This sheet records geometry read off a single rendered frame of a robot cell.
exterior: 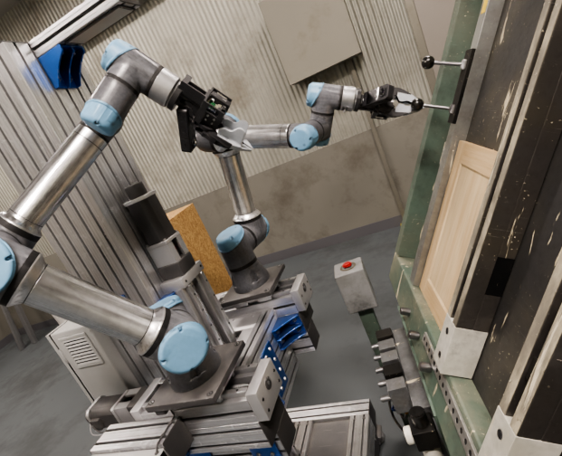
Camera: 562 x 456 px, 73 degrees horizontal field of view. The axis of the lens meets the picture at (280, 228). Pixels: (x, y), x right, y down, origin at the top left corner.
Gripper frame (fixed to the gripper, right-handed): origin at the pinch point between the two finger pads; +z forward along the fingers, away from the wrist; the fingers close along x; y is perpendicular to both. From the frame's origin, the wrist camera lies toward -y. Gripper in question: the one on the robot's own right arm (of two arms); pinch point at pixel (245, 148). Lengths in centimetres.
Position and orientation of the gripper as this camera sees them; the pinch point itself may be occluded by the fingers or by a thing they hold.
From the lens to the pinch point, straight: 94.4
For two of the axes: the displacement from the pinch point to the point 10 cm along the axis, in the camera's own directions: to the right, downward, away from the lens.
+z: 8.2, 4.8, 2.9
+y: 5.4, -5.4, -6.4
